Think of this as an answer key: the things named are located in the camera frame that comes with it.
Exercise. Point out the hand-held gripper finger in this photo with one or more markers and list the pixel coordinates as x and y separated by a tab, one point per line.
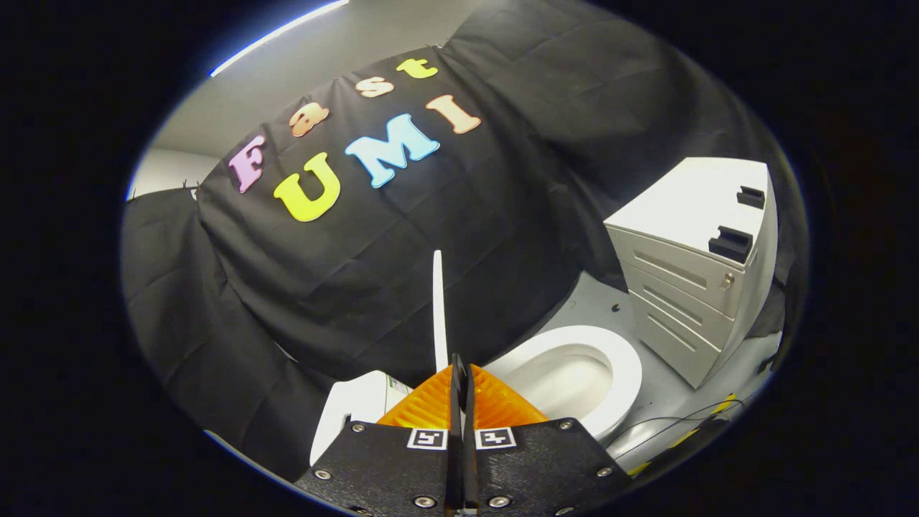
471	467
455	467

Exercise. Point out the white toilet lid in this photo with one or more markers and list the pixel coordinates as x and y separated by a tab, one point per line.
439	316

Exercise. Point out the white toilet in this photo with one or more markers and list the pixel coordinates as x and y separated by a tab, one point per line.
617	366

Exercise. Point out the black backdrop cloth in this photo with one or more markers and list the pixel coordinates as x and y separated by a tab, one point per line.
431	251

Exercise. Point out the yellow black floor tape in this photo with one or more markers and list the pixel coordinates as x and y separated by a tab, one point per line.
689	434

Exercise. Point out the white drawer cabinet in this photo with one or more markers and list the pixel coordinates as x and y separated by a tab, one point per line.
689	201

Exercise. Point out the black bracket on cabinet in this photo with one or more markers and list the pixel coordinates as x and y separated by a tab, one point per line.
731	244
752	197

